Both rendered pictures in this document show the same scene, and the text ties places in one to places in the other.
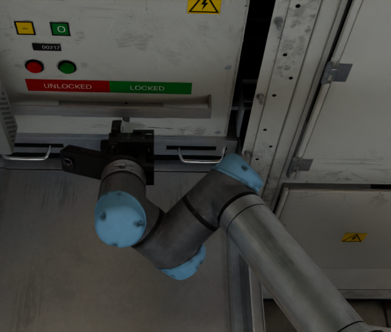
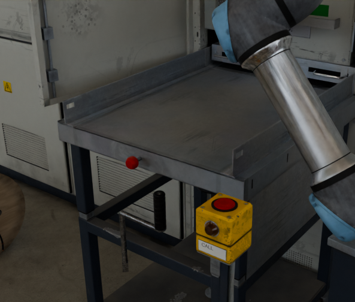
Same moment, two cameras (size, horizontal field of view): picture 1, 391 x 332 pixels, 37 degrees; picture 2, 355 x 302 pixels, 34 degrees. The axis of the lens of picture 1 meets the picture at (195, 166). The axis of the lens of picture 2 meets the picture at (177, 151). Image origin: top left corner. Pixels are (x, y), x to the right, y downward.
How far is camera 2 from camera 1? 1.34 m
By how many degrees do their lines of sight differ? 45
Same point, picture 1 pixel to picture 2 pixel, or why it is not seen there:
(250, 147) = not seen: outside the picture
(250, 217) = not seen: outside the picture
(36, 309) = (182, 99)
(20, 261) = (190, 87)
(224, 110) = (348, 35)
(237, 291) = not seen: hidden behind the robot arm
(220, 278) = not seen: hidden behind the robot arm
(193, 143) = (325, 67)
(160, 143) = (305, 63)
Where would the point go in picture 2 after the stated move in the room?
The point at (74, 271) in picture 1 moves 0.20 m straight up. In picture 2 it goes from (214, 96) to (215, 32)
